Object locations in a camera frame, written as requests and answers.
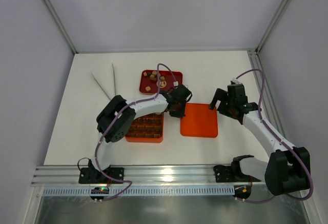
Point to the right aluminium frame post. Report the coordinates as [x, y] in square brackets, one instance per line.
[278, 14]

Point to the left aluminium frame post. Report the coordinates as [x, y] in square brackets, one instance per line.
[60, 26]

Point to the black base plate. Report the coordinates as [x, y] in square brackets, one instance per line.
[116, 174]
[223, 174]

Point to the slotted cable duct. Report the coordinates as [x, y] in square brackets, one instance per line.
[193, 190]

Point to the orange compartment box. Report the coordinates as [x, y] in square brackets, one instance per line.
[146, 129]

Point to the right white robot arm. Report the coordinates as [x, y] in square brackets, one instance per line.
[288, 169]

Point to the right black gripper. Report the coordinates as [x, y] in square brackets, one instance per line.
[221, 103]

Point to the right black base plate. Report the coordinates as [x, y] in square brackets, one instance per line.
[223, 174]

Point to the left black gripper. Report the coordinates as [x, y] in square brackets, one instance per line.
[178, 109]

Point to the aluminium frame post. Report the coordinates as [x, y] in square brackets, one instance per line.
[60, 26]
[278, 14]

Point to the dark red metal tray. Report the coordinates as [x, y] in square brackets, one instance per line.
[147, 79]

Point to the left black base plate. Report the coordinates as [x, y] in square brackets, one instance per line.
[116, 174]

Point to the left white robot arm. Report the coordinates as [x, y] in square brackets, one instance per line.
[115, 120]

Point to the aluminium mounting rail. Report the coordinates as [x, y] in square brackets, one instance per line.
[69, 175]

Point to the orange box lid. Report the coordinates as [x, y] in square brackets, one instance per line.
[199, 121]

